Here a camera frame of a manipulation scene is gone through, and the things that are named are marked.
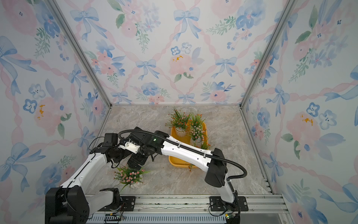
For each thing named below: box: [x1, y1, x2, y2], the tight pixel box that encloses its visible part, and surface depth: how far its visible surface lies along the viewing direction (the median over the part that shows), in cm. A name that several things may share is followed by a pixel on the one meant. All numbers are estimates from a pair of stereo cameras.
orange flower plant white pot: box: [188, 113, 207, 129], surface depth 97 cm
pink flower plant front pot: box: [113, 164, 152, 194], surface depth 70 cm
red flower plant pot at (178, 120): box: [165, 105, 193, 138], surface depth 95 cm
